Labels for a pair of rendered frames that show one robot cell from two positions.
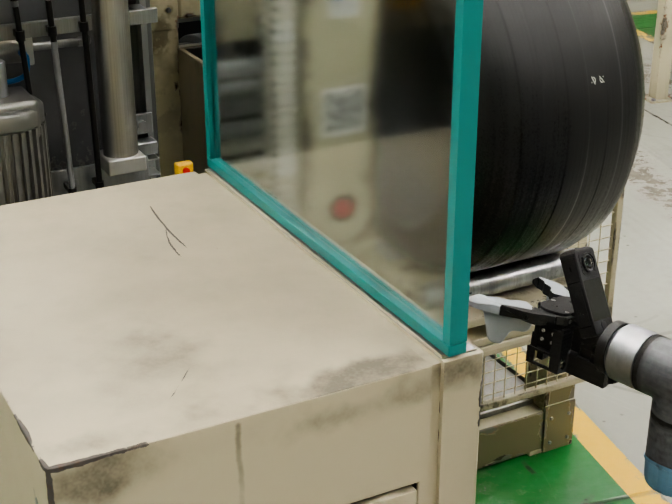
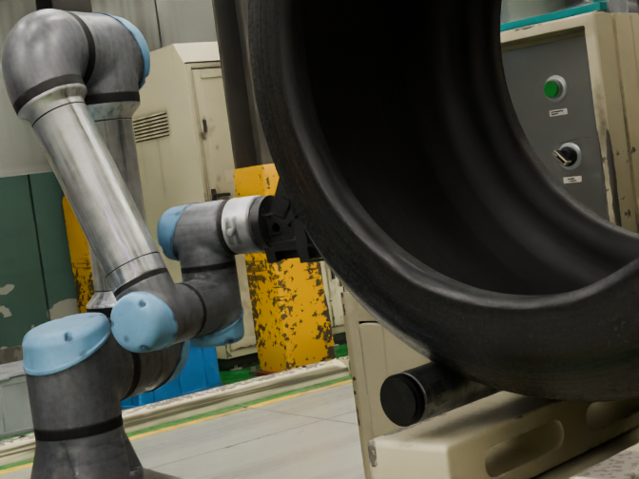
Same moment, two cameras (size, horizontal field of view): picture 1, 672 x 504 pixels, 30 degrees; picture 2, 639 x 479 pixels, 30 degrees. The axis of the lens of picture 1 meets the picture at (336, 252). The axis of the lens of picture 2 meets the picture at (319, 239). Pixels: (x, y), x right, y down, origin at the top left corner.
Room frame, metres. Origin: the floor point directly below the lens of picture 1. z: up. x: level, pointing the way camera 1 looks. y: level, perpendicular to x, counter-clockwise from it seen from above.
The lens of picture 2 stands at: (2.91, -0.77, 1.09)
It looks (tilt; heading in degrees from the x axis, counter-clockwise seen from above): 3 degrees down; 162
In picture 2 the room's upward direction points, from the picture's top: 8 degrees counter-clockwise
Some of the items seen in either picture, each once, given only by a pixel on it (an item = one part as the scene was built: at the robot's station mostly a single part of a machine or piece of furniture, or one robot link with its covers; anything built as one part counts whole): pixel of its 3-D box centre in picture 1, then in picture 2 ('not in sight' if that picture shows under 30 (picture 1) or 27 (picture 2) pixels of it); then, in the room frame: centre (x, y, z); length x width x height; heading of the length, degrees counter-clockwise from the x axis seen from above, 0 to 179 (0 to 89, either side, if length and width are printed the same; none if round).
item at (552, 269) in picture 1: (496, 279); (517, 358); (1.90, -0.27, 0.90); 0.35 x 0.05 x 0.05; 118
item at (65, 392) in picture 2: not in sight; (73, 368); (1.30, -0.62, 0.88); 0.13 x 0.12 x 0.14; 133
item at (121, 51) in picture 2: not in sight; (111, 204); (1.21, -0.53, 1.09); 0.15 x 0.12 x 0.55; 133
